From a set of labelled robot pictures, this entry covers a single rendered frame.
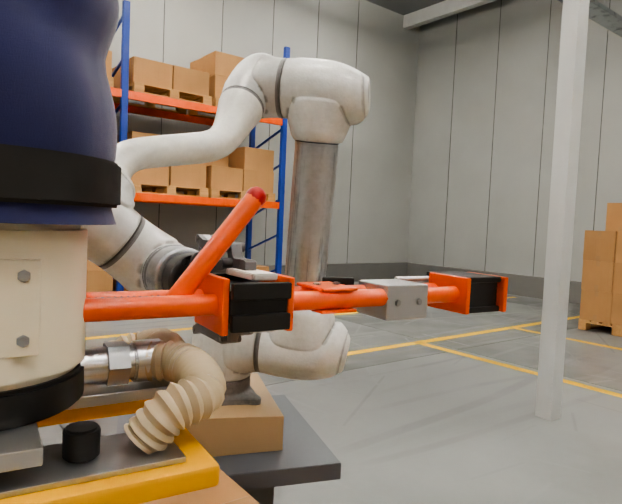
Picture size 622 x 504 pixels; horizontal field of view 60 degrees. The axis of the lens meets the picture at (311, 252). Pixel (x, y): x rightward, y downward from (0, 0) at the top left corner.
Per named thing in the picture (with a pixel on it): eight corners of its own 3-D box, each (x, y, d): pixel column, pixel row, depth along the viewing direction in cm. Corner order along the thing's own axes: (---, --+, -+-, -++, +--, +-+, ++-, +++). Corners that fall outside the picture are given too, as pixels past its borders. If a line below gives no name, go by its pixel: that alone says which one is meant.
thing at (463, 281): (465, 314, 73) (467, 278, 72) (426, 306, 79) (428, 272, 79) (506, 311, 77) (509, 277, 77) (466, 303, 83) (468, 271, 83)
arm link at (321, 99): (268, 358, 147) (348, 370, 143) (251, 384, 131) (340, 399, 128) (290, 60, 129) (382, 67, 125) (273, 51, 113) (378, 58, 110)
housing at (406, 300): (387, 321, 67) (389, 285, 66) (354, 312, 72) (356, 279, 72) (428, 318, 70) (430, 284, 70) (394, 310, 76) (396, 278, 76)
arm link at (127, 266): (176, 321, 84) (106, 272, 77) (145, 305, 96) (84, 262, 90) (216, 265, 87) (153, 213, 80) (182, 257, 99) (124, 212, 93)
